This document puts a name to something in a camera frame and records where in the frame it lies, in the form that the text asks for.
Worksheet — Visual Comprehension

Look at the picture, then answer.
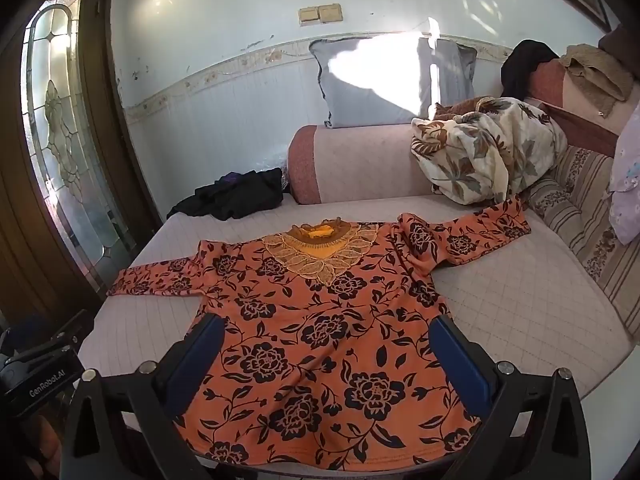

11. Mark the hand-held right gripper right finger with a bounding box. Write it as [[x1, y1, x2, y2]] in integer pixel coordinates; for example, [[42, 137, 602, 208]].
[[429, 315, 601, 480]]

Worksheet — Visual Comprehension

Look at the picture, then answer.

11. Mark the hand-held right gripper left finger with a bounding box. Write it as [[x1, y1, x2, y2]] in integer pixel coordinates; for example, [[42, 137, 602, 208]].
[[65, 312, 226, 480]]

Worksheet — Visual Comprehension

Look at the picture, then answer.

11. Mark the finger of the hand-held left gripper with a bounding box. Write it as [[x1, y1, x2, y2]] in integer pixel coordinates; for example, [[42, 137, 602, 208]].
[[47, 309, 97, 356]]

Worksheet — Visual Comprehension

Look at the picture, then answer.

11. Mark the orange floral shirt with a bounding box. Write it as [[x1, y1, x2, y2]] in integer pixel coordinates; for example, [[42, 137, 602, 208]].
[[107, 212, 532, 466]]

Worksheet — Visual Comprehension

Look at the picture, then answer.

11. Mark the black clothes pile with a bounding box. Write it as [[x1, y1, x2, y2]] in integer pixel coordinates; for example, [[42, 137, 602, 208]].
[[167, 167, 285, 221]]

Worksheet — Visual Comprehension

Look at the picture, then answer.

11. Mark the wooden stained glass door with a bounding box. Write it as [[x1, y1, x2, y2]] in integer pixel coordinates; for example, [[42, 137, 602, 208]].
[[0, 0, 161, 331]]

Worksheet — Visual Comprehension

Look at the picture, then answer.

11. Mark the striped sofa cushion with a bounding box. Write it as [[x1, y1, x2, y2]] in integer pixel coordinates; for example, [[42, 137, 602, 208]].
[[527, 145, 640, 346]]

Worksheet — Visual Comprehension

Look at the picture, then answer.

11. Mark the cream floral blanket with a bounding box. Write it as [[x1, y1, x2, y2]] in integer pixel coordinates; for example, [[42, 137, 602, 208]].
[[410, 96, 568, 206]]

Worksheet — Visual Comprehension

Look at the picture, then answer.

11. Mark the pink quilted sofa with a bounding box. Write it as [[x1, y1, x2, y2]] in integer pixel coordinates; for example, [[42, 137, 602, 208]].
[[75, 57, 640, 461]]

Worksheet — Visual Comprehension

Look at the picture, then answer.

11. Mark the white floral pillow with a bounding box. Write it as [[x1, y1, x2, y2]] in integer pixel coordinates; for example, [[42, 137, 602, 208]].
[[607, 107, 640, 246]]

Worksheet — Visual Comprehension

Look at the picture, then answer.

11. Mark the grey pillow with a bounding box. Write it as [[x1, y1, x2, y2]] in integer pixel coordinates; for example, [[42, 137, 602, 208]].
[[309, 36, 478, 128]]

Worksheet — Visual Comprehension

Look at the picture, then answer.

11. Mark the black cloth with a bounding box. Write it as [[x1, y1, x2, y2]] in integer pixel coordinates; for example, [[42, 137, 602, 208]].
[[501, 39, 561, 101]]

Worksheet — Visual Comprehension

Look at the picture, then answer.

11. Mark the tan knit cloth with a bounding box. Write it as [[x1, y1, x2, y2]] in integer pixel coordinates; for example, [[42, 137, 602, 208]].
[[559, 44, 633, 118]]

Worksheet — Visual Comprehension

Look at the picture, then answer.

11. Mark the brown cushion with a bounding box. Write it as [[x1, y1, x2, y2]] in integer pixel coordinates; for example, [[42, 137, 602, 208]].
[[597, 22, 640, 71]]

